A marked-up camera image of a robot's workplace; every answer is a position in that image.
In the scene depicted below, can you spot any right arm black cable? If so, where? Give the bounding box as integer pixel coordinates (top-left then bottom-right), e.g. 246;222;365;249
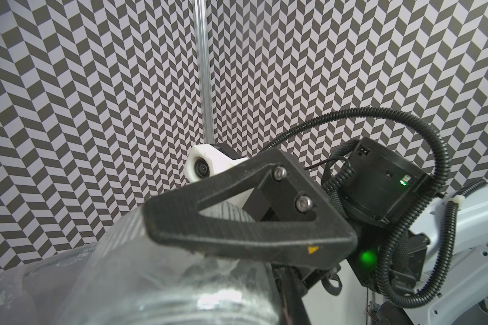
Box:
259;106;488;310

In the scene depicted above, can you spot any glass jar with beans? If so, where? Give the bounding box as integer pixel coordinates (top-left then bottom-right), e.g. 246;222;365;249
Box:
54;209;281;324

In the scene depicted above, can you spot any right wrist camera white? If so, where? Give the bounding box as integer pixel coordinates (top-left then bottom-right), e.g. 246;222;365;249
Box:
184;144;248;183

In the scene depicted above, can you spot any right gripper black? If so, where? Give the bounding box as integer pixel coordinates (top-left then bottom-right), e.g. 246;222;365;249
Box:
141;148;361;296

